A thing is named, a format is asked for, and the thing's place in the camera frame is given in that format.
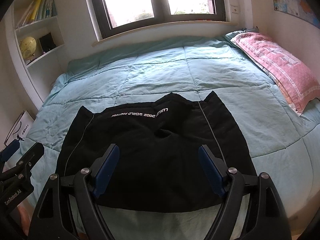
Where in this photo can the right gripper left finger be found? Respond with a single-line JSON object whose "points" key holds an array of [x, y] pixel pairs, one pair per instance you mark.
{"points": [[64, 200]]}

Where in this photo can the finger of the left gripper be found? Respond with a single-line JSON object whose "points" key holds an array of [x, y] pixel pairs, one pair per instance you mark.
{"points": [[26, 162], [7, 153]]}

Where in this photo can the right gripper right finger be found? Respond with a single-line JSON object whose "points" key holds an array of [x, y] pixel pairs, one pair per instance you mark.
{"points": [[265, 215]]}

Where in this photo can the black hooded jacket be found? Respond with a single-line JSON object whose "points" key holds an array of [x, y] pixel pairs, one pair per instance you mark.
{"points": [[158, 168]]}

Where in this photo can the person's left hand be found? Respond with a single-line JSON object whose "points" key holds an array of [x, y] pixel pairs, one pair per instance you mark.
{"points": [[25, 220]]}

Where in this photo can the white paper bag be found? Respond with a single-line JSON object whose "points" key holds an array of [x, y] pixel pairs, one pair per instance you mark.
{"points": [[20, 128]]}

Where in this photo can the light teal quilt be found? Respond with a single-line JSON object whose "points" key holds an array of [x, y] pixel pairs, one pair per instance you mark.
{"points": [[281, 142]]}

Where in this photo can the yellow globe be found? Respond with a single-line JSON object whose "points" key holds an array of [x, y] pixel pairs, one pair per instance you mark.
{"points": [[28, 47]]}

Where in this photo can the small black box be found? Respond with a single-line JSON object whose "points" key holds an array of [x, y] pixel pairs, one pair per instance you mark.
{"points": [[47, 43]]}

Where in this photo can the pink quilted pillow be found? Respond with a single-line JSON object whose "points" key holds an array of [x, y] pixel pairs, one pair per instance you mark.
{"points": [[294, 79]]}

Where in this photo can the row of books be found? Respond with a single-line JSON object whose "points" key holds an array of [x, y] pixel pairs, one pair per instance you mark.
{"points": [[27, 12]]}

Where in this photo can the dark framed window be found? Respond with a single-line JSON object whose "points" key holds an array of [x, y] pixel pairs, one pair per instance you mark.
{"points": [[119, 16]]}

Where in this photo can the white wall bookshelf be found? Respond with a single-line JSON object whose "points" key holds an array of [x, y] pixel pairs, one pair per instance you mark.
{"points": [[37, 75]]}

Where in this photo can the white wall switch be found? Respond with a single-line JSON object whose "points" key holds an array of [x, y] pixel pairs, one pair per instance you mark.
{"points": [[234, 9]]}

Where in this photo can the colourful wall map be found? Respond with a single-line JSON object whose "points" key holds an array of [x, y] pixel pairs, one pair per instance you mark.
{"points": [[297, 8]]}

